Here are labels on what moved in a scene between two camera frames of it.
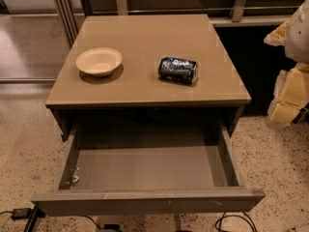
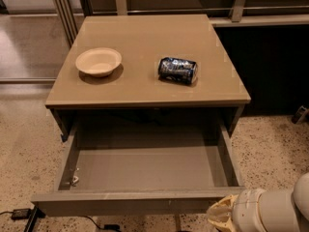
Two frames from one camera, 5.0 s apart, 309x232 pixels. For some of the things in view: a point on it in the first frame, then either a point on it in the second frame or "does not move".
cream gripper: [298, 36] to [245, 211]
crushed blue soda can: [178, 70] does not move
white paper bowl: [99, 62] does not move
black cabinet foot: [35, 214] does not move
